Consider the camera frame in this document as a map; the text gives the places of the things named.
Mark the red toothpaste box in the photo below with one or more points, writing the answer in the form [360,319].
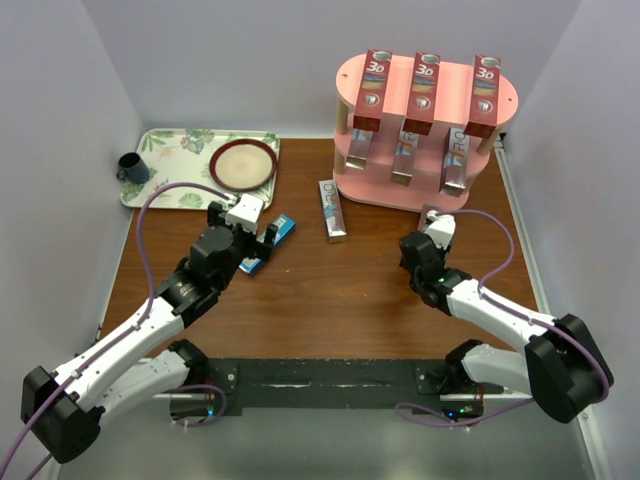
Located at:
[420,110]
[483,109]
[372,90]

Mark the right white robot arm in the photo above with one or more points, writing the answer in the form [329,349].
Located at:
[554,361]

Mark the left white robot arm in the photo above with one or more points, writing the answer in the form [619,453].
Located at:
[66,408]

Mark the brown rimmed beige plate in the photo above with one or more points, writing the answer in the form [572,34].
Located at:
[243,165]

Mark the pink three-tier shelf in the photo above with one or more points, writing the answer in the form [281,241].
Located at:
[373,185]

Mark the dark blue mug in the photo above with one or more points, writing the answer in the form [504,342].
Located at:
[131,167]

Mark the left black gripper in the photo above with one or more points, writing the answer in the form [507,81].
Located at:
[259,249]

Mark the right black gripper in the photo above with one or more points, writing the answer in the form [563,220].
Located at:
[440,252]

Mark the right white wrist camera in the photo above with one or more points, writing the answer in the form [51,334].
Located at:
[442,230]

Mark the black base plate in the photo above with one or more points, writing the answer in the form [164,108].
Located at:
[332,383]

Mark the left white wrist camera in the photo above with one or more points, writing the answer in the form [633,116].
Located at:
[245,213]

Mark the silver toothpaste box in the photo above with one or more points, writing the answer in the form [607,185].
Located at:
[453,173]
[427,215]
[358,150]
[404,158]
[332,211]

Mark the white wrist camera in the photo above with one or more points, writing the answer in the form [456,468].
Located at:
[245,213]
[442,230]

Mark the floral serving tray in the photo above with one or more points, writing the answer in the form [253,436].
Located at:
[183,155]

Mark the blue toothpaste box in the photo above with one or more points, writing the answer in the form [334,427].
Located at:
[285,228]

